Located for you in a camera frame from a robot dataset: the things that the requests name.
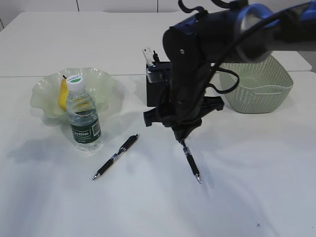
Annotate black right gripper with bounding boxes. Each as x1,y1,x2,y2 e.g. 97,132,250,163
144,11,244,141

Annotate black gel pen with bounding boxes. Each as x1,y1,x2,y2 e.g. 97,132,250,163
153,50,160,65
92,134,139,180
180,139,202,184

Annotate yellow pear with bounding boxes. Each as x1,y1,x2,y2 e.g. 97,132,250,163
58,75,69,111

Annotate clear plastic ruler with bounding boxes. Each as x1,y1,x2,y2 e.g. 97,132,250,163
142,47,154,67

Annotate black wrist camera on gripper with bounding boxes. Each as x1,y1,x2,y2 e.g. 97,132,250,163
146,63,171,83

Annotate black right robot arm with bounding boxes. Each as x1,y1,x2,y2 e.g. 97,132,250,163
144,0,316,142

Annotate light green wavy glass plate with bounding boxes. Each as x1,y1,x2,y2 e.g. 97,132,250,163
30,67,124,120

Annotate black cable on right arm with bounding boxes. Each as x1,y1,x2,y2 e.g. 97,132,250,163
158,0,316,126

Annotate sage green woven plastic basket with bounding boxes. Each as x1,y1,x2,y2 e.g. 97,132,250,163
221,56,293,114

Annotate black square pen holder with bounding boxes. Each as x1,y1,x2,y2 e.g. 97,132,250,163
146,62,171,107

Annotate clear water bottle green label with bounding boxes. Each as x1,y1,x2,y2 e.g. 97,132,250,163
66,75,102,151

